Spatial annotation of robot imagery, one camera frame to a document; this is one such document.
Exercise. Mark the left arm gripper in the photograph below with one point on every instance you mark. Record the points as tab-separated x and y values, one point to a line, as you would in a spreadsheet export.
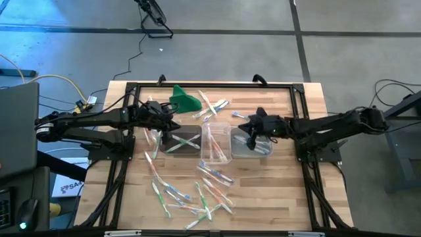
158	115

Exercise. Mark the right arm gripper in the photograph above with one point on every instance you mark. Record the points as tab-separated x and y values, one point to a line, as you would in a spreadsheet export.
273	126

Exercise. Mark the blue toothbrush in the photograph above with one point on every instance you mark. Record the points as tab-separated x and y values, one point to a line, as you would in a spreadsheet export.
267	145
263	151
217	171
225	106
240	141
179	194
235	114
174	197

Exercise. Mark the green toothbrush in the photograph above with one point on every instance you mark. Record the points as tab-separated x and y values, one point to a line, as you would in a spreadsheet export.
194	224
203	200
202	111
156	148
218	198
161	199
194	145
192	138

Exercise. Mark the orange toothbrush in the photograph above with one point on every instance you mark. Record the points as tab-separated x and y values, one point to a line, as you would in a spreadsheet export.
152	166
222	154
184	208
210	138
148	138
217	191
213	176
207	102
215	145

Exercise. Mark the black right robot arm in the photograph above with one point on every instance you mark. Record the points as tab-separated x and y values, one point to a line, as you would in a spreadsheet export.
329	123

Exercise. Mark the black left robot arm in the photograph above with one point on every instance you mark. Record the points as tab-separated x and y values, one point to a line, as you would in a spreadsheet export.
98	118

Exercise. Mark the green cloth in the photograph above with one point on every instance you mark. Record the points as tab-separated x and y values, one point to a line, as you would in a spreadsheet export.
182	102

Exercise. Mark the white wrapped toothbrush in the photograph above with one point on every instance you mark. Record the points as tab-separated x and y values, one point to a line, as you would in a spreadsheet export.
150	98

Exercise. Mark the light grey plastic bin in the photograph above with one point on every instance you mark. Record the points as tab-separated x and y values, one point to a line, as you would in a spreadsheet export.
237	154

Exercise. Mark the clear plastic bin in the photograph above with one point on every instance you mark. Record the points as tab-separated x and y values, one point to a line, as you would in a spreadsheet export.
223	130

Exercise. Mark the white power adapter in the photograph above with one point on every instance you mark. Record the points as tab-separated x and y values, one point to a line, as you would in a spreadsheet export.
92	99

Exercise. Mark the white sheet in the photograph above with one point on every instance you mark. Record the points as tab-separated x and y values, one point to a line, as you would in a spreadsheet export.
75	161

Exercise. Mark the black diagonal desk beam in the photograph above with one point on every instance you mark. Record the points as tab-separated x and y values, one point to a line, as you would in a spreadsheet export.
59	166

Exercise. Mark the white printed cardboard box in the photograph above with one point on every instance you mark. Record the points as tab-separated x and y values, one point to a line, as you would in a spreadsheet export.
65	187

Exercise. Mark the black floor fan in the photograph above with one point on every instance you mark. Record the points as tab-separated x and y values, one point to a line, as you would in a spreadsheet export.
154	11

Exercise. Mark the dark grey table stand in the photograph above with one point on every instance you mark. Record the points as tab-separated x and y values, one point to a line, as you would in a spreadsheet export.
398	154

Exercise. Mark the small yellow object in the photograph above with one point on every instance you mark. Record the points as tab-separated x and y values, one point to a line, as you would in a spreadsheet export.
55	210

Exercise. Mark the dark side desk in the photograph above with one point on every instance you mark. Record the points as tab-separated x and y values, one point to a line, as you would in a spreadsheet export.
39	184

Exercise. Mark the dark grey desk panel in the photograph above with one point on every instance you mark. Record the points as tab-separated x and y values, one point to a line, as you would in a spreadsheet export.
18	131

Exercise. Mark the black floor bar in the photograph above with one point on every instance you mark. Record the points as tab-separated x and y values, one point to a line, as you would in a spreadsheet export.
19	73

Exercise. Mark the black computer mouse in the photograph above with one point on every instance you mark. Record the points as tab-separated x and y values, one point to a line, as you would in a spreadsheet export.
28	214

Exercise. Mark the black keyboard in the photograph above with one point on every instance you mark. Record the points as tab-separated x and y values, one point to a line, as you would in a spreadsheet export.
5	210

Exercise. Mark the silver frame bracket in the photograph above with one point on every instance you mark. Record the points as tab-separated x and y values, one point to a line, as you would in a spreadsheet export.
121	233
306	234

